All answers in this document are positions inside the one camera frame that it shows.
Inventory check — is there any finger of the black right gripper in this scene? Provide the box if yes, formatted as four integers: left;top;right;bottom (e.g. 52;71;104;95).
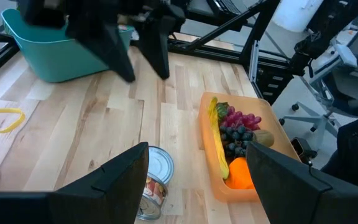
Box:
65;23;136;83
135;15;176;80

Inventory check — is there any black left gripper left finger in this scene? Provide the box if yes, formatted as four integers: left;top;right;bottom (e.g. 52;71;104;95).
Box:
0;142;150;224

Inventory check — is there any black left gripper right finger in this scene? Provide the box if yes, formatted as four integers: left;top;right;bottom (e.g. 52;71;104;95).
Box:
246;141;358;224

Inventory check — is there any orange fruit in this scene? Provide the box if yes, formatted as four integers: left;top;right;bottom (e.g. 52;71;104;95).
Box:
224;157;256;190

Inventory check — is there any brown kiwi fruit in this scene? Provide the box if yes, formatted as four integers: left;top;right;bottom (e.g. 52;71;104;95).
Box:
252;129;275;148

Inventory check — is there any tin can with food label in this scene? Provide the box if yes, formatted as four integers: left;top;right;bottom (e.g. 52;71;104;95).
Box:
136;172;169;222

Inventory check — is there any black grape bunch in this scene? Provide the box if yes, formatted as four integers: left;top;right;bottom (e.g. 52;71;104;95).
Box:
219;124;255;159

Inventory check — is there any yellow banana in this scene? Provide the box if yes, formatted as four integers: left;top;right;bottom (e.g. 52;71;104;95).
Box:
208;96;230;180

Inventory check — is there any teal plastic basket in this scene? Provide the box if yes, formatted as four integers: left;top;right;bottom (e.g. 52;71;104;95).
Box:
1;8;134;83

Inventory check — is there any person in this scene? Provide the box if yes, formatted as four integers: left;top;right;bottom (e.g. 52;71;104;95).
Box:
320;42;358;194

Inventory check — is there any orange translucent plastic tray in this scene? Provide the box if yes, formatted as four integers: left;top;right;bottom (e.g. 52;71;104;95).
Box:
198;91;301;203

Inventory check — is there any dark mesh office chair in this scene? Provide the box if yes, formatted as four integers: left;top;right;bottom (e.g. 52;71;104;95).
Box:
278;2;358;141

